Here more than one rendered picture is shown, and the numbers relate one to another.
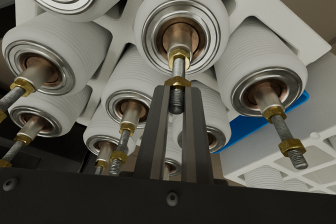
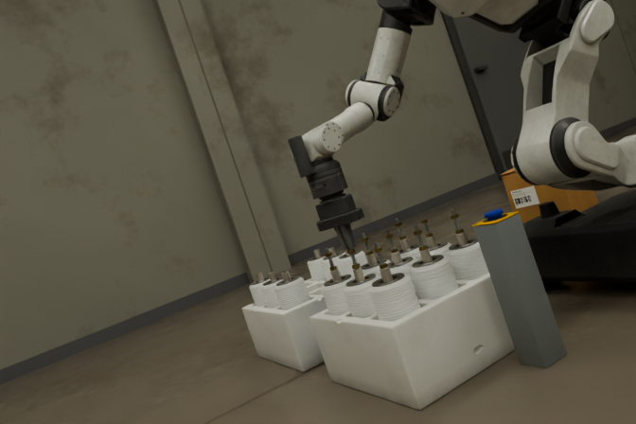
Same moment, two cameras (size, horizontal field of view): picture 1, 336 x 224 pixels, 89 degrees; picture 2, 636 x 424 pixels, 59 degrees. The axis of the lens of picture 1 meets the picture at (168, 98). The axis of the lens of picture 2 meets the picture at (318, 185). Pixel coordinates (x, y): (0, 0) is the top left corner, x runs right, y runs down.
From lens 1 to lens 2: 128 cm
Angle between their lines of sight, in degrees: 57
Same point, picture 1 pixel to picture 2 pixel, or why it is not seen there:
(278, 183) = (344, 270)
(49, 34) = (414, 272)
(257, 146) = not seen: hidden behind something
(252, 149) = not seen: hidden behind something
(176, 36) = (359, 276)
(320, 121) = (315, 308)
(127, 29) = not seen: hidden behind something
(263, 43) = (335, 298)
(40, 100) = (451, 254)
